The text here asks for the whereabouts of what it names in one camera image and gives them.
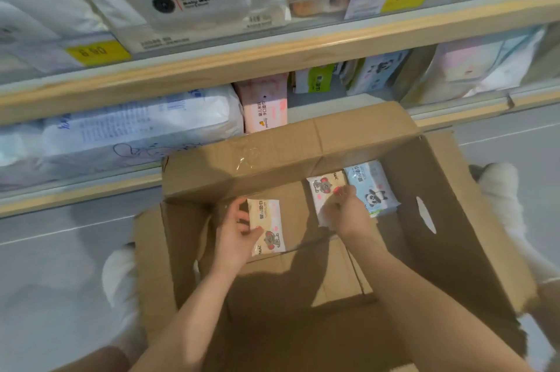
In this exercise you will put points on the person's right leg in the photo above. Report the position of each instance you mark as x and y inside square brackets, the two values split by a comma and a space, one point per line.
[551, 301]

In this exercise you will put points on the blue panda print wipes pack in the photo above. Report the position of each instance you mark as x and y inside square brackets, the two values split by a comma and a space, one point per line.
[372, 188]

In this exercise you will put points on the clear pack with red print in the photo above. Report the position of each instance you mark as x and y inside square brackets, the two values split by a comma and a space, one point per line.
[17, 153]

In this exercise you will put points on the person's left forearm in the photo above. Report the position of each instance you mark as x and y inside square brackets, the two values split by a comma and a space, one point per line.
[188, 323]

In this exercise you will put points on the person's right hand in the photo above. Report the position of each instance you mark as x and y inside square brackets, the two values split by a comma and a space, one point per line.
[354, 216]

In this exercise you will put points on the wooden store shelving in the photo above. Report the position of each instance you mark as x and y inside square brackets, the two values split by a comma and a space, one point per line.
[262, 56]

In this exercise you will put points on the person's left hand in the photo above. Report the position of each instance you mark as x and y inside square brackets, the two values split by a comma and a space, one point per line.
[232, 245]

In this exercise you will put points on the person's right forearm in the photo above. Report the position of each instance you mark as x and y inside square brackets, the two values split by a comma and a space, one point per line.
[428, 306]

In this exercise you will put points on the cream elephant print wipes pack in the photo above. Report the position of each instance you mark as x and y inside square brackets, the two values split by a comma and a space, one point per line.
[321, 192]
[269, 227]

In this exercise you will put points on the person's leg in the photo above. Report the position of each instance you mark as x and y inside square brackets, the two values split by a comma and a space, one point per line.
[551, 301]
[96, 363]

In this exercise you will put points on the person's left leg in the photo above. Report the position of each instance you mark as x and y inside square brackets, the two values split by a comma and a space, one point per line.
[96, 363]

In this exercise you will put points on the white sock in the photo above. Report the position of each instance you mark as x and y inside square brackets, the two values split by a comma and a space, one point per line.
[529, 253]

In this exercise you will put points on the brown cardboard box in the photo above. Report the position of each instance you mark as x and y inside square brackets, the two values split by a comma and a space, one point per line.
[284, 153]

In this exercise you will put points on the white pack with blue print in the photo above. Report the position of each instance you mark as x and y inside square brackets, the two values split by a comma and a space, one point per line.
[153, 118]

